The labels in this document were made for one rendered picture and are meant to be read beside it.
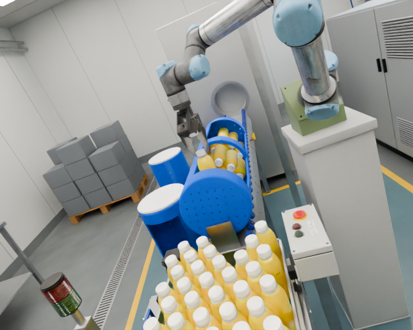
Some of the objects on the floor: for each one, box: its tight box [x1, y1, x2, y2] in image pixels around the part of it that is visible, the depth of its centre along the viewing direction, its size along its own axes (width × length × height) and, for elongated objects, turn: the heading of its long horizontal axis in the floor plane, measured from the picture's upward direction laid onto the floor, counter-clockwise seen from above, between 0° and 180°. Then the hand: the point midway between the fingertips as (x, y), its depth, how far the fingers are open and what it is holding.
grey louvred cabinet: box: [326, 0, 413, 170], centre depth 264 cm, size 54×215×145 cm, turn 43°
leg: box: [255, 147, 271, 193], centre depth 318 cm, size 6×6×63 cm
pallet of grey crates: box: [43, 120, 149, 225], centre depth 478 cm, size 120×80×119 cm
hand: (200, 152), depth 115 cm, fingers closed on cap, 4 cm apart
